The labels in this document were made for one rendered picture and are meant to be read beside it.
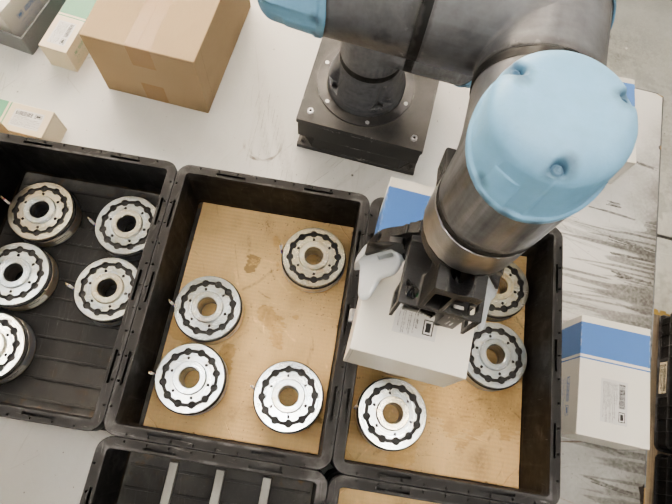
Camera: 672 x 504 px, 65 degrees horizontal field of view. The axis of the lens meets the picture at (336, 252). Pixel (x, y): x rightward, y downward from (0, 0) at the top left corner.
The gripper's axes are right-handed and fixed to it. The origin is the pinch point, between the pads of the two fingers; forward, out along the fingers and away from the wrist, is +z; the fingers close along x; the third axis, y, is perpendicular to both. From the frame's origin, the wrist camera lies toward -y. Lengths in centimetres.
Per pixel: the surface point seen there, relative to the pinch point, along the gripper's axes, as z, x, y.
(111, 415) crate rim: 17.5, -33.0, 22.9
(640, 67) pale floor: 112, 85, -147
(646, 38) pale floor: 112, 86, -163
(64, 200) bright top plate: 25, -55, -6
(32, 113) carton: 35, -74, -25
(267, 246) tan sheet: 27.8, -22.0, -8.2
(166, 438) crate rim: 17.6, -25.3, 23.8
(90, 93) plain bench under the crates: 41, -70, -35
